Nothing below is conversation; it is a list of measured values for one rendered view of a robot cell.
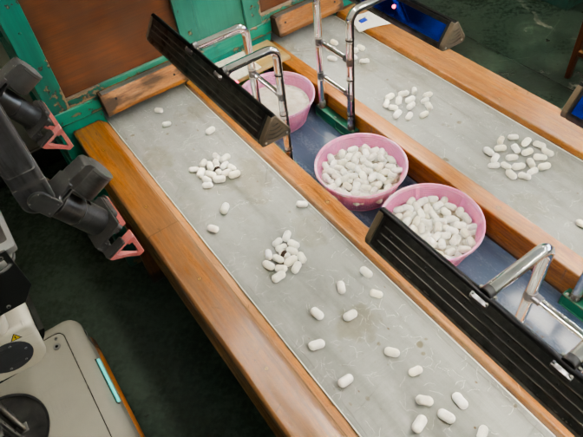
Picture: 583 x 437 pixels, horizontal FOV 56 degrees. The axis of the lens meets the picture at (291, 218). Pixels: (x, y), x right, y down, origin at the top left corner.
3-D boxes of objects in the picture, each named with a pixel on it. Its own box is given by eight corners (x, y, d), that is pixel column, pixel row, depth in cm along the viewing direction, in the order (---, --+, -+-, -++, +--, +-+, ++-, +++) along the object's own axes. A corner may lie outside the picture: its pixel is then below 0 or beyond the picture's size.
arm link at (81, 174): (9, 178, 97) (23, 205, 92) (52, 130, 96) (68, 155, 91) (62, 204, 107) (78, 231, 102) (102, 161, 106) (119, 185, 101)
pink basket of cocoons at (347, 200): (379, 233, 151) (381, 210, 144) (298, 199, 162) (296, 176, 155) (421, 173, 165) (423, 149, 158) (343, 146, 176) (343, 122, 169)
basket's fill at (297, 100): (268, 146, 178) (266, 132, 174) (233, 114, 191) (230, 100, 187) (323, 116, 186) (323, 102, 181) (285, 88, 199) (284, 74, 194)
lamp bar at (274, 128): (263, 149, 124) (258, 124, 118) (147, 41, 160) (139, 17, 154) (291, 133, 126) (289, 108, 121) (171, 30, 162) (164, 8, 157)
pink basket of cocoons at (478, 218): (427, 302, 135) (430, 280, 128) (357, 238, 151) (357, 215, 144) (501, 248, 144) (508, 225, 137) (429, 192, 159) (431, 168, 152)
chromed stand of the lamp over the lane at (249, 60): (248, 202, 164) (219, 75, 130) (215, 166, 175) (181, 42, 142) (299, 172, 170) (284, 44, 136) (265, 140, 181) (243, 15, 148)
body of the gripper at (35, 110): (42, 102, 137) (16, 86, 131) (55, 122, 132) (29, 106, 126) (24, 121, 138) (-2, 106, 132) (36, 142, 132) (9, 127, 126)
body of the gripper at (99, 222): (106, 198, 113) (78, 184, 106) (125, 228, 107) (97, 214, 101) (84, 221, 113) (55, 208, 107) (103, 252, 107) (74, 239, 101)
